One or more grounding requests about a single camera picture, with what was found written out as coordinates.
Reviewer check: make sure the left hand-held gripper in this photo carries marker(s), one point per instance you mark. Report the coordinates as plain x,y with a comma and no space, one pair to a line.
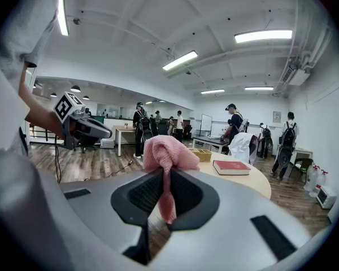
65,106

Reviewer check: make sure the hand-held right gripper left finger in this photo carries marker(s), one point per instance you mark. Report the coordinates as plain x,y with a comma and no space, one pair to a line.
96,207

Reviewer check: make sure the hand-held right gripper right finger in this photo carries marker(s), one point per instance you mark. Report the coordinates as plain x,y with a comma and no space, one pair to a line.
228,222

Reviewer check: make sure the pink knitted cloth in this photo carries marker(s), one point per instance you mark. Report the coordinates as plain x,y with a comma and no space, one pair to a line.
169,154

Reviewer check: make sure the person's left forearm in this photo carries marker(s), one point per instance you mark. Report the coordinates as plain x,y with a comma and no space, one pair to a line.
39,114

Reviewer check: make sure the green partition panel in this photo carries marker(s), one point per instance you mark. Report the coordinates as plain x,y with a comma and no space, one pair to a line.
98,119

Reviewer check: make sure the black office chair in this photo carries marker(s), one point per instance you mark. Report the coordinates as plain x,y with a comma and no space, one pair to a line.
87,144

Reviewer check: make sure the black backpack rig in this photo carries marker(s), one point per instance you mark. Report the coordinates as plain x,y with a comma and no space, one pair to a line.
286,145
145,127

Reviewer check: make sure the red hardcover book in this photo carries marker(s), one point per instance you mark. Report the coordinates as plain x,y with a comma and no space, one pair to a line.
231,166

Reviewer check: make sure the black railing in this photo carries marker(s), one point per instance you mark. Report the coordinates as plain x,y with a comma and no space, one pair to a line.
42,131

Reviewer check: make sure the wicker tissue basket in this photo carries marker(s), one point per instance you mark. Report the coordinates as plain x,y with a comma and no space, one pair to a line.
200,154

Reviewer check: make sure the white garment on chair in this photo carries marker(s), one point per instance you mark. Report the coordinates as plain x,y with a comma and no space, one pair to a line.
241,147

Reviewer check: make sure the black top table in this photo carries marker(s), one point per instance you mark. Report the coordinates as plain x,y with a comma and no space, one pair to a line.
209,140

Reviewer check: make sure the dark armchair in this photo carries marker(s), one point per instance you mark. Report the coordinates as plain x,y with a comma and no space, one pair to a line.
300,168

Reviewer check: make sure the clear water jug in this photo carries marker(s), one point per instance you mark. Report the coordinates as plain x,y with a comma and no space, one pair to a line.
320,181
310,179

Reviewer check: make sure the white microwave oven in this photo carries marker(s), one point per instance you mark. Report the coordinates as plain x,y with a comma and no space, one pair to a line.
326,197

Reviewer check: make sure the whiteboard on stand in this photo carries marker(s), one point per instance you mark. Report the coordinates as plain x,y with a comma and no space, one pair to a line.
206,122

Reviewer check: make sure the ceiling light strip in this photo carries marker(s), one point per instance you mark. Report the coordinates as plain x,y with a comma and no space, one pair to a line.
259,88
262,35
62,13
212,91
180,60

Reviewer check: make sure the person's grey shirt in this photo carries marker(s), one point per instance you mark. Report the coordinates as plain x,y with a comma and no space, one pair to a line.
31,24

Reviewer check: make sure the white ceiling air conditioner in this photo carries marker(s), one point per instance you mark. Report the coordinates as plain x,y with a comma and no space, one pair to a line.
298,76

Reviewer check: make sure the wall poster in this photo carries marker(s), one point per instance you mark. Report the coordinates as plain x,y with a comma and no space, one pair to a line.
277,117

